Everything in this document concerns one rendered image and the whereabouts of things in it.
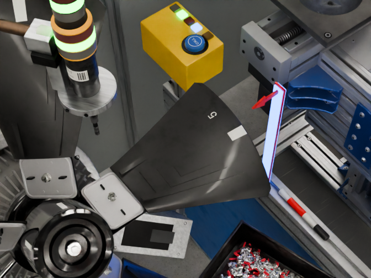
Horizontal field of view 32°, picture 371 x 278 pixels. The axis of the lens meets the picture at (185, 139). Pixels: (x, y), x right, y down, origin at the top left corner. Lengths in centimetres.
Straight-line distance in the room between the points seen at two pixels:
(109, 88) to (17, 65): 20
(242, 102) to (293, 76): 110
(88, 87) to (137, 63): 131
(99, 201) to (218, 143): 22
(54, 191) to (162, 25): 53
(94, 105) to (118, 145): 156
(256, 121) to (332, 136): 91
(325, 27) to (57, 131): 71
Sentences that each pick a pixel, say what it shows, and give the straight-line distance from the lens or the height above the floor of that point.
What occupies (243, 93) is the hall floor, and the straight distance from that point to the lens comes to 262.
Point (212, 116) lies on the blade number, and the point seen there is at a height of 118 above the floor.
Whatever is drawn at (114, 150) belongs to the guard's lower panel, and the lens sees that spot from 233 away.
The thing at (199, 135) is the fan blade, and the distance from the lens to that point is 108.
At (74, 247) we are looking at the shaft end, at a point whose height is 123.
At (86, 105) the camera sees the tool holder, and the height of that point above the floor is 146.
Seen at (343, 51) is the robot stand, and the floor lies 95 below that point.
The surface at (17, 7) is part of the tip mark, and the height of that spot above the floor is 144.
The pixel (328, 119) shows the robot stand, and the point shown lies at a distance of 164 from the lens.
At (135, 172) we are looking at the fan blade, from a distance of 103.
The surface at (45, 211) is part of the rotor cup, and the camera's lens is 95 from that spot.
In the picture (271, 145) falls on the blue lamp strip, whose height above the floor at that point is 102.
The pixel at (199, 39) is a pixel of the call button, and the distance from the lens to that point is 134.
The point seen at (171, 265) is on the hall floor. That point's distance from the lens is 225.
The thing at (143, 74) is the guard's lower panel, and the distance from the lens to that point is 212.
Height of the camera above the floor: 207
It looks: 56 degrees down
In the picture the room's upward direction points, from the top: 2 degrees counter-clockwise
